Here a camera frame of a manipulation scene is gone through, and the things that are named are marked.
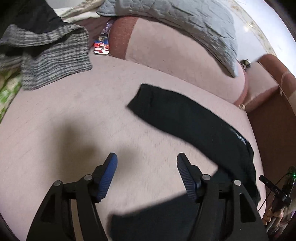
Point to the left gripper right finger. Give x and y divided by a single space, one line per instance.
225 211

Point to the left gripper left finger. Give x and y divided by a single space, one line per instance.
53 220

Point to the black pants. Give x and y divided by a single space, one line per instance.
181 117

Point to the brown sofa armrest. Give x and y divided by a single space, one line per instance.
270 106

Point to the green white patterned cloth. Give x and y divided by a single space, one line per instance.
11 82

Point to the grey striped knit garment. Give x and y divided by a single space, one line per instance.
47 57

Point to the red blue snack packet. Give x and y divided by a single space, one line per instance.
101 46

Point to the grey quilted blanket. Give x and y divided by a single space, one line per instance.
207 22

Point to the pink sofa back cushion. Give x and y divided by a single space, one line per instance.
158 46

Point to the black garment on pile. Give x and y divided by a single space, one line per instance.
34 16

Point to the cream folded cloth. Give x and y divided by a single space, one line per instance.
83 11

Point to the right gripper device with cable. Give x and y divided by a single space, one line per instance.
283 204

